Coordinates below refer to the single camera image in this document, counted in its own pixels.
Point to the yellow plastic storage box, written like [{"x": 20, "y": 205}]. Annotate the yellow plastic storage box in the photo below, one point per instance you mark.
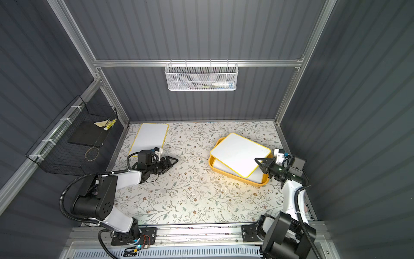
[{"x": 265, "y": 178}]

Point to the black wire basket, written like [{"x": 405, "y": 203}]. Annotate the black wire basket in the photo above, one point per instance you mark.
[{"x": 77, "y": 145}]

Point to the whiteboard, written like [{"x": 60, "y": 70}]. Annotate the whiteboard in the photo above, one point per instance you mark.
[
  {"x": 256, "y": 176},
  {"x": 149, "y": 136},
  {"x": 239, "y": 153}
]

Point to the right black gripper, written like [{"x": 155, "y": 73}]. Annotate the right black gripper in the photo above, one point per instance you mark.
[{"x": 271, "y": 167}]

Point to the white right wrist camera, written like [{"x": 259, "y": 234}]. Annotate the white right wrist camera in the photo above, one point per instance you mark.
[{"x": 280, "y": 155}]

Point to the white marker in basket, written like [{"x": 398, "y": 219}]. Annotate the white marker in basket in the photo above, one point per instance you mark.
[{"x": 225, "y": 85}]

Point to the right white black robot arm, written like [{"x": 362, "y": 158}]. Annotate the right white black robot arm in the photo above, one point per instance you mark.
[{"x": 288, "y": 235}]

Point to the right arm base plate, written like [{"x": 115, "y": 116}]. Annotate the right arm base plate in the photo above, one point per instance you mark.
[{"x": 250, "y": 233}]

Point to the white wire mesh basket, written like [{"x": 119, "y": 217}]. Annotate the white wire mesh basket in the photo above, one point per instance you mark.
[{"x": 200, "y": 76}]

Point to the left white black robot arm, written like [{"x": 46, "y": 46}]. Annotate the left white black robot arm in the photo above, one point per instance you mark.
[{"x": 95, "y": 200}]

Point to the black pad in basket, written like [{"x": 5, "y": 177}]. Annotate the black pad in basket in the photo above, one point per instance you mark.
[{"x": 88, "y": 134}]

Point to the yellow sticky note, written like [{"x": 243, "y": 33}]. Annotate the yellow sticky note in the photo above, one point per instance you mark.
[{"x": 102, "y": 123}]

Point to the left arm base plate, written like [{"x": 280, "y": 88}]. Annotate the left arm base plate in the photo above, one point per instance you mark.
[{"x": 144, "y": 236}]

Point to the floral table mat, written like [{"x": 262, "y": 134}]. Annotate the floral table mat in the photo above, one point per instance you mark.
[{"x": 191, "y": 192}]

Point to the aluminium rail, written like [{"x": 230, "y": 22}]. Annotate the aluminium rail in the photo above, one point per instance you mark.
[{"x": 172, "y": 235}]

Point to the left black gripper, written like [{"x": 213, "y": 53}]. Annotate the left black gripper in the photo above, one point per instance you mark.
[{"x": 160, "y": 165}]

